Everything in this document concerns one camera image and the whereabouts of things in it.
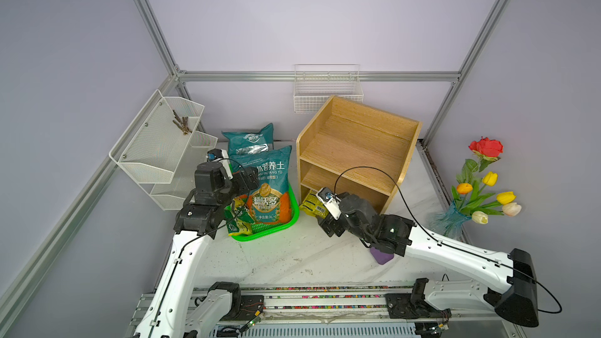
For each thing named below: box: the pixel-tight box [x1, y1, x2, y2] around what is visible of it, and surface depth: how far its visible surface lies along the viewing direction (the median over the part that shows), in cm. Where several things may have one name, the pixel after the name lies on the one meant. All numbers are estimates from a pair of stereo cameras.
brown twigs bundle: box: [172, 109, 193, 136], surface depth 86 cm
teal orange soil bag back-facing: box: [221, 122, 274, 157], surface depth 95 cm
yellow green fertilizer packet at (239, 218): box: [223, 197, 255, 237], surface depth 86 cm
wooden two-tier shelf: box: [295, 94, 423, 216], surface depth 77 cm
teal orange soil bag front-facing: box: [230, 145, 292, 224], surface depth 88 cm
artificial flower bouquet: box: [450, 137, 522, 225], surface depth 72 cm
